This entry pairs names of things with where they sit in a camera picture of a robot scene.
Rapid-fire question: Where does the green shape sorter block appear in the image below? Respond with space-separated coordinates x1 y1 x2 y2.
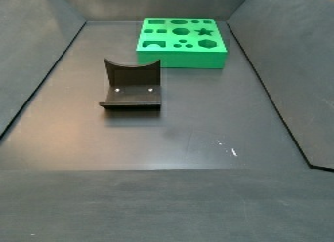
136 18 227 68

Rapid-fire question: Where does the black curved holder bracket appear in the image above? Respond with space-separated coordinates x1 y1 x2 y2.
99 60 162 109

